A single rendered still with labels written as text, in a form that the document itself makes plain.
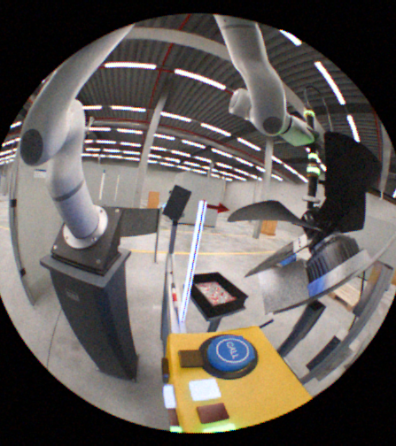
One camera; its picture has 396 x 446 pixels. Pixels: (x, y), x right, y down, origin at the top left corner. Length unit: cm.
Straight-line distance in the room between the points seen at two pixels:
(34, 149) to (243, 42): 44
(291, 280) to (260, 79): 50
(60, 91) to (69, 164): 20
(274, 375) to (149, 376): 115
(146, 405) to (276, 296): 107
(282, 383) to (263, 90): 40
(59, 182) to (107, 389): 120
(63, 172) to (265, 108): 45
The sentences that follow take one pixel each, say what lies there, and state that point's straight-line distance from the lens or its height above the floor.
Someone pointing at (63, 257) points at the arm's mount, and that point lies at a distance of 56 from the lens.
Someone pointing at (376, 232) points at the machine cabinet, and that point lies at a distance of 596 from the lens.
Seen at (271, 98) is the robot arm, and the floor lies 142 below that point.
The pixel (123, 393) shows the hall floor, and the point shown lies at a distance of 123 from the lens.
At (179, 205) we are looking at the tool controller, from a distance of 88.
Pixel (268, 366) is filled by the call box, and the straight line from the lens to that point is 15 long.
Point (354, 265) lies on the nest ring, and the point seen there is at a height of 113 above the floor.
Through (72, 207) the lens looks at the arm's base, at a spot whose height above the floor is 113.
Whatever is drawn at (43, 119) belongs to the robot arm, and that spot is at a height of 130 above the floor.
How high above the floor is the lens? 119
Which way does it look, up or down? 9 degrees down
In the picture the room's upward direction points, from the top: 10 degrees clockwise
